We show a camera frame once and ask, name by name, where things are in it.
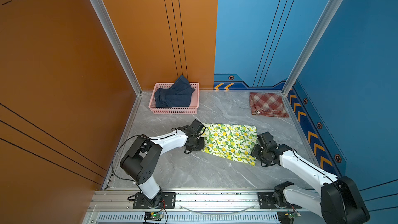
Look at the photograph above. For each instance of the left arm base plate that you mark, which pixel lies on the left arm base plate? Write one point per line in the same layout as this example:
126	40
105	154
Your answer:
165	200

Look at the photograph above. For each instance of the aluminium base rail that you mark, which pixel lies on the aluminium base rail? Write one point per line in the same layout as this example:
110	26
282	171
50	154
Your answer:
193	206

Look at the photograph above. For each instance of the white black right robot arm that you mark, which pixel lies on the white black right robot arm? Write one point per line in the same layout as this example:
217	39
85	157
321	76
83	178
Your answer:
336	199

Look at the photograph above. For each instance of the lemon print skirt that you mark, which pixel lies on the lemon print skirt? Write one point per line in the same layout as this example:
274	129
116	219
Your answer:
231	141

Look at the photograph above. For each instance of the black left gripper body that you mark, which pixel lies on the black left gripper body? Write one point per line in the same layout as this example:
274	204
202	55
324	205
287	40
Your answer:
199	144

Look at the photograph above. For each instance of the pink perforated plastic basket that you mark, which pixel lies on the pink perforated plastic basket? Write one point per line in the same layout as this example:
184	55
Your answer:
191	110

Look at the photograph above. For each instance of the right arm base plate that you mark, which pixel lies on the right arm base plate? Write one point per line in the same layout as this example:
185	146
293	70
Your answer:
266	200

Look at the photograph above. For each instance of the dark navy skirt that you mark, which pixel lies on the dark navy skirt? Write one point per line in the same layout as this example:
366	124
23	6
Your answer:
178	95

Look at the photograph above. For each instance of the right circuit board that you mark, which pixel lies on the right circuit board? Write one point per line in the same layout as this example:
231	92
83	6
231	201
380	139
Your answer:
288	217

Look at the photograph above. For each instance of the red plaid skirt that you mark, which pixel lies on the red plaid skirt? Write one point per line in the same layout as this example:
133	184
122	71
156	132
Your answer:
267	104

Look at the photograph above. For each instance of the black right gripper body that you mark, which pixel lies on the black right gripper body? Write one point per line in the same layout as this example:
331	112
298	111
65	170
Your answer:
259	154

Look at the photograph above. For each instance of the green circuit board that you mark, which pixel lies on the green circuit board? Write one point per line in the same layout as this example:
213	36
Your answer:
153	217

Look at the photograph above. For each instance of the aluminium left corner post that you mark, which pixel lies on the aluminium left corner post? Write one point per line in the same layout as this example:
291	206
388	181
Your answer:
108	26

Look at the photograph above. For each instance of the aluminium corner post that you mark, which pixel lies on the aluminium corner post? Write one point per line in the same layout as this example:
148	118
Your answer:
323	22
108	26

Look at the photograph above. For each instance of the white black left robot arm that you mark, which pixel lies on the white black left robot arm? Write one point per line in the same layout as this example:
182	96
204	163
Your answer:
140	160

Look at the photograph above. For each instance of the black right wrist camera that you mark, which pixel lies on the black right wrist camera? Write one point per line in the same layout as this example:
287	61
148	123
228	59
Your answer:
266	140

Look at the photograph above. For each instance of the aluminium right corner post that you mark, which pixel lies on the aluminium right corner post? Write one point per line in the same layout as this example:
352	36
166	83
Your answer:
323	22

